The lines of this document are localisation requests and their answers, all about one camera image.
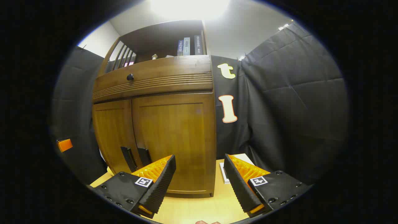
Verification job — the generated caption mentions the ridged wooden cabinet drawer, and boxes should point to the ridged wooden cabinet drawer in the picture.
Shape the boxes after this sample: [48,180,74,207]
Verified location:
[93,55,213,104]

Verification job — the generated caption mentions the wooden double-door shoe cabinet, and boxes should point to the wooden double-door shoe cabinet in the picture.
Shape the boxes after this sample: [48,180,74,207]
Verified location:
[92,20,217,198]

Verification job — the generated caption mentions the dark grey book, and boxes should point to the dark grey book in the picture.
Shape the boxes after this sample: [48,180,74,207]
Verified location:
[194,35,203,55]

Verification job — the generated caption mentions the large ceiling light panel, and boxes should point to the large ceiling light panel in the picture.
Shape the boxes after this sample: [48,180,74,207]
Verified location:
[149,0,230,21]

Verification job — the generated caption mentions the black door handle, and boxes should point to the black door handle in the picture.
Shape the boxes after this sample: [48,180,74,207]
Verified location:
[121,147,138,172]
[137,148,152,167]

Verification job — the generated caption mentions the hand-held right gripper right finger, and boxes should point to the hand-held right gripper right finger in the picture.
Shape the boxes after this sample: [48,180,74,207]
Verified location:
[223,153,312,218]

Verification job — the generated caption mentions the white flat box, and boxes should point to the white flat box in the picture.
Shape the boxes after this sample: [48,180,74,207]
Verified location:
[219,153,255,184]

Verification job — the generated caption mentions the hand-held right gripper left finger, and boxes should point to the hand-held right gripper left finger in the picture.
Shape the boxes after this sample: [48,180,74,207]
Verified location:
[93,155,177,219]

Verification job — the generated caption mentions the wooden cabinet door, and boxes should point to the wooden cabinet door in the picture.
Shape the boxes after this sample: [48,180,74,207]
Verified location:
[131,92,216,195]
[92,100,143,175]

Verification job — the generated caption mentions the black backdrop cloth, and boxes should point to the black backdrop cloth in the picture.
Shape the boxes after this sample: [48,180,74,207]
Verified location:
[51,22,349,187]

